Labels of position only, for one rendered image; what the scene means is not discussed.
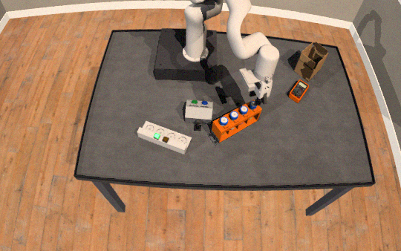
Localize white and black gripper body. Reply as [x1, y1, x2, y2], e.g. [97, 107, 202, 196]
[254, 79, 273, 99]

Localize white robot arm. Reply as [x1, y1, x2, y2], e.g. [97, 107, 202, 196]
[183, 0, 279, 91]

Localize orange multimeter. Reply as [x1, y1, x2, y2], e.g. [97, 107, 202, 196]
[288, 80, 309, 103]

